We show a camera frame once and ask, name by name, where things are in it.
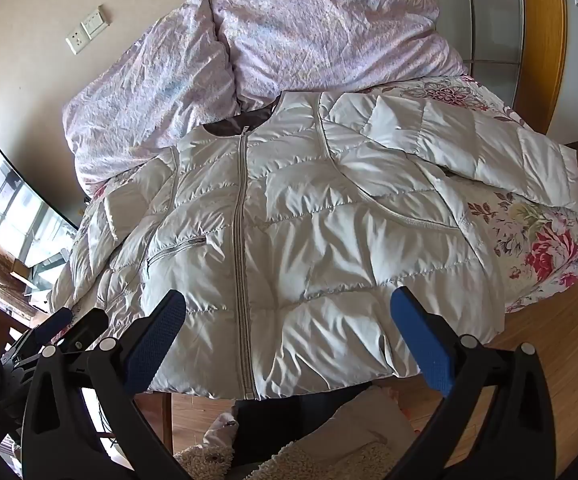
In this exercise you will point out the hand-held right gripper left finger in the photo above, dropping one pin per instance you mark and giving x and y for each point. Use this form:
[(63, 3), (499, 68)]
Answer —
[(156, 342)]

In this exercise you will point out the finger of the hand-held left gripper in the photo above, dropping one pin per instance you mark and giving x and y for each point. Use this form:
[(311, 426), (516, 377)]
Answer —
[(89, 324), (55, 321)]

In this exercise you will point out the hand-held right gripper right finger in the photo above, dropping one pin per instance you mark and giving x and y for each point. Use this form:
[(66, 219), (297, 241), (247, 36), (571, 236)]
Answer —
[(421, 342)]

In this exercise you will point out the white puffer jacket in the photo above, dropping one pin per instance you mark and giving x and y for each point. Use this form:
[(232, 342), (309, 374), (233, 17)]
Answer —
[(289, 240)]

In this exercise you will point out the wooden bed leg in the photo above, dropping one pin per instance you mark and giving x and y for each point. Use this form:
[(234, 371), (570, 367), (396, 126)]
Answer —
[(167, 422)]

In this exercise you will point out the person's beige fleece clothing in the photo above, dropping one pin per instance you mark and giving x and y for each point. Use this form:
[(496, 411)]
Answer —
[(349, 435)]

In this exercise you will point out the floral bed sheet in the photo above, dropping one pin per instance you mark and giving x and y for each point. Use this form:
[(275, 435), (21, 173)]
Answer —
[(544, 240)]

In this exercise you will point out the pink crinkled pillow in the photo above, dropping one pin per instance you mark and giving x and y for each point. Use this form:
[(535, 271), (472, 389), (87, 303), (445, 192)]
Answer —
[(334, 30), (154, 95)]

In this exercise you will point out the orange framed door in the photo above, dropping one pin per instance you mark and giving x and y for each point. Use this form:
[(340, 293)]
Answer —
[(551, 45)]

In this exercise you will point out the glass door with grid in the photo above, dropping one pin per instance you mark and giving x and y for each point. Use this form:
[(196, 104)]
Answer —
[(489, 20)]

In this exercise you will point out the white wall socket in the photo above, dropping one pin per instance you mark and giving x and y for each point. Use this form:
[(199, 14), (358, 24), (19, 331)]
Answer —
[(76, 41)]

